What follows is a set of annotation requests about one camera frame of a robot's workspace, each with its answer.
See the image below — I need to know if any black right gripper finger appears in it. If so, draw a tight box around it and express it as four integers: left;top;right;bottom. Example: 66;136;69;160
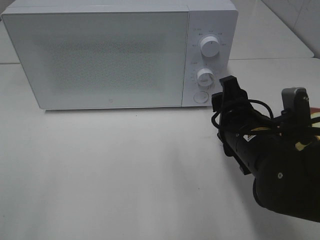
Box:
219;75;241;94

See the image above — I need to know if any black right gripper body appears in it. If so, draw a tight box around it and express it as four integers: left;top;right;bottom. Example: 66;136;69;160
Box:
211;89;263;143

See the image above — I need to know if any pink round plate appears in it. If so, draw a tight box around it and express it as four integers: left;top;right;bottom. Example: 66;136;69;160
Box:
310;107;320;119

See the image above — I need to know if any white microwave door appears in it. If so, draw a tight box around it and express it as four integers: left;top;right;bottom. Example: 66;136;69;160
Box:
3;12;189;110

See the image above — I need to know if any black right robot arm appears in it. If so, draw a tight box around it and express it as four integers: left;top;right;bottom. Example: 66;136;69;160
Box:
211;76;320;222

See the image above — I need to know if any lower white timer knob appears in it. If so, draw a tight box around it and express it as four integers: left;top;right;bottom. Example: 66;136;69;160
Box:
196;68;214;87

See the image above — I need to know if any upper white power knob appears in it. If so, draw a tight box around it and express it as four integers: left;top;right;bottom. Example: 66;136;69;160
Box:
200;35;220;58

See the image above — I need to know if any white microwave oven body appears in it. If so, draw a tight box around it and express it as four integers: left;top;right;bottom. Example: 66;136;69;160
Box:
1;0;239;109

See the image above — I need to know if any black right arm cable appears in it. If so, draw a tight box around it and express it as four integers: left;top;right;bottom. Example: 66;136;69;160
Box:
211;99;320;133

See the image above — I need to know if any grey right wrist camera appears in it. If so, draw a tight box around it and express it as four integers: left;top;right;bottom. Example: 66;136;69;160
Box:
281;87;310;118

